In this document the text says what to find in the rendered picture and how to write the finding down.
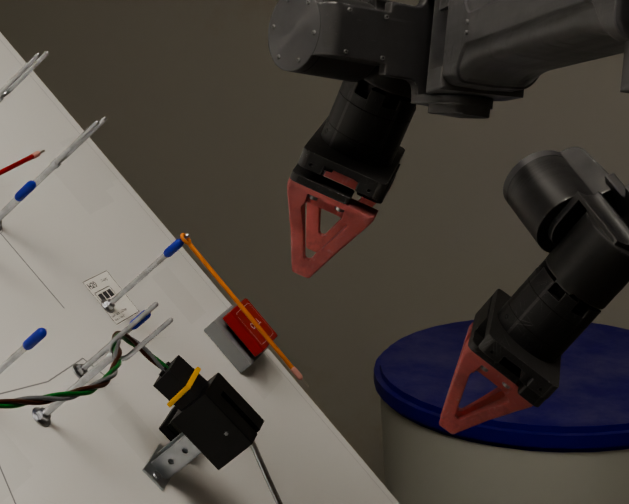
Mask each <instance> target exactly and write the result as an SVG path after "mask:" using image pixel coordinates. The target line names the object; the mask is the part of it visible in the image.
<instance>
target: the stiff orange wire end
mask: <svg viewBox="0 0 629 504"><path fill-rule="evenodd" d="M185 235H186V234H185V233H181V234H180V238H181V240H182V241H183V242H184V243H185V244H187V245H188V246H189V248H190V249H191V250H192V251H193V252H194V254H195V255H196V256H197V257H198V259H199V260H200V261H201V262H202V263H203V265H204V266H205V267H206V268H207V269H208V271H209V272H210V273H211V274H212V275H213V277H214V278H215V279H216V280H217V281H218V283H219V284H220V285H221V286H222V287H223V289H224V290H225V291H226V292H227V293H228V295H229V296H230V297H231V298H232V299H233V301H234V302H235V303H236V304H237V305H238V307H239V308H240V309H241V310H242V312H243V313H244V314H245V315H246V316H247V318H248V319H249V320H250V321H251V322H252V324H253V325H254V326H255V327H256V328H257V330H258V331H259V332H260V333H261V334H262V336H263V337H264V338H265V339H266V340H267V342H268V343H269V344H270V345H271V346H272V348H273V349H274V350H275V351H276V352H277V354H278V355H279V356H280V357H281V358H282V360H283V361H284V362H285V363H286V365H287V366H288V367H289V368H290V369H291V372H292V373H293V374H294V375H295V377H296V378H297V379H298V380H301V381H302V382H303V383H304V385H305V386H306V387H309V386H308V384H307V383H306V382H305V381H304V379H303V376H302V374H301V373H300V372H299V371H298V369H297V368H296V367H294V366H293V365H292V363H291V362H290V361H289V360H288V359H287V357H286V356H285V355H284V354H283V353H282V351H281V350H280V349H279V348H278V347H277V345H276V344H275V343H274V342H273V340H272V339H271V338H270V337H269V336H268V334H267V333H266V332H265V331H264V330H263V328H262V327H261V326H260V325H259V324H258V322H257V321H256V320H255V319H254V318H253V316H252V315H251V314H250V313H249V312H248V310H247V309H246V308H245V307H244V306H243V304H242V303H241V302H240V301H239V300H238V298H237V297H236V296H235V295H234V294H233V292H232V291H231V290H230V289H229V287H228V286H227V285H226V284H225V283H224V281H223V280H222V279H221V278H220V277H219V275H218V274H217V273H216V272H215V271H214V269H213V268H212V267H211V266H210V265H209V263H208V262H207V261H206V260H205V259H204V257H203V256H202V255H201V254H200V253H199V251H198V250H197V249H196V248H195V247H194V245H193V244H192V243H191V239H190V238H186V239H187V240H186V239H185V238H184V237H185Z"/></svg>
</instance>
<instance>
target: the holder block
mask: <svg viewBox="0 0 629 504"><path fill-rule="evenodd" d="M172 422H173V423H174V424H175V425H176V426H177V427H178V429H179V430H180V431H181V432H182V433H183V434H184V435H185V436H186V437H187V438H188V439H189V440H190V441H191V442H192V443H193V444H194V445H195V446H196V447H197V448H198V450H199V451H200V452H201V453H202V454H203V455H204V456H205V457H206V458H207V459H208V460H209V461H210V462H211V463H212V464H213V465H214V466H215V467H216V468H217V469H218V470H220V469H221V468H223V467H224V466H225V465H226V464H228V463H229V462H230V461H231V460H233V459H234V458H235V457H237V456H238V455H239V454H240V453H242V452H243V451H244V450H246V449H247V448H248V447H249V446H251V445H252V444H253V442H254V440H255V438H256V436H257V432H258V431H260V429H261V427H262V425H263V423H264V420H263V419H262V418H261V416H260V415H259V414H258V413H257V412H256V411H255V410H254V409H253V408H252V407H251V406H250V405H249V404H248V403H247V402H246V401H245V400H244V398H243V397H242V396H241V395H240V394H239V393H238V392H237V391H236V390H235V389H234V388H233V387H232V386H231V385H230V384H229V383H228V381H227V380H226V379H225V378H224V377H223V376H222V375H221V374H220V373H219V372H218V373H217V374H215V375H214V376H213V377H212V378H211V379H209V380H208V383H207V385H206V387H205V388H204V390H203V391H202V393H201V394H200V396H199V397H198V398H197V399H196V400H195V401H193V402H192V403H191V404H190V405H188V406H187V407H186V408H185V409H183V410H182V411H180V410H178V412H177V413H176V415H175V416H174V418H173V419H172ZM225 432H228V433H229V434H228V435H227V436H225V435H224V433H225Z"/></svg>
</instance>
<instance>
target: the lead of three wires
mask: <svg viewBox="0 0 629 504"><path fill-rule="evenodd" d="M122 339H123V340H124V341H125V342H126V343H127V344H129V345H131V346H133V347H134V348H135V347H136V346H137V345H138V344H139V343H140V341H138V340H137V339H135V338H133V337H131V336H130V335H129V334H127V333H126V334H125V335H124V336H123V337H122ZM139 351H140V352H141V353H142V355H143V356H144V357H146V358H147V359H148V360H149V361H150V362H151V363H153V364H154V365H155V366H157V367H158V368H159V369H161V371H162V370H164V367H165V366H166V368H167V369H168V368H169V367H168V366H167V365H166V364H165V363H164V362H163V361H162V360H160V359H159V358H158V357H156V356H155V355H154V354H152V352H151V351H150V350H149V349H148V348H147V347H146V346H144V347H143V348H142V349H140V350H139ZM164 371H165V370H164Z"/></svg>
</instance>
